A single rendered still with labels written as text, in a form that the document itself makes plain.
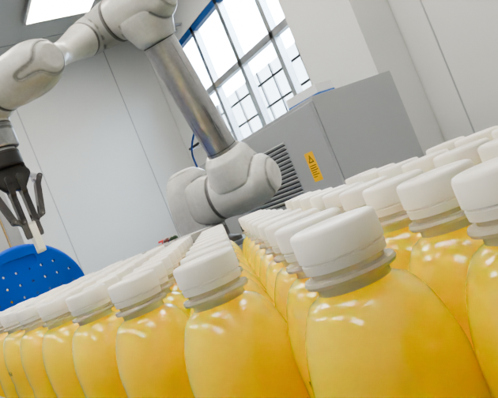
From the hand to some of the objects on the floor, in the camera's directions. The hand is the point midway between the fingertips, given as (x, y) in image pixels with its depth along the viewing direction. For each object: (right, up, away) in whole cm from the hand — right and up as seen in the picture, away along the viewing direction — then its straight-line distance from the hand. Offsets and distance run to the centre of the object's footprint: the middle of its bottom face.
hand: (35, 237), depth 136 cm
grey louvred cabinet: (+104, -89, +249) cm, 284 cm away
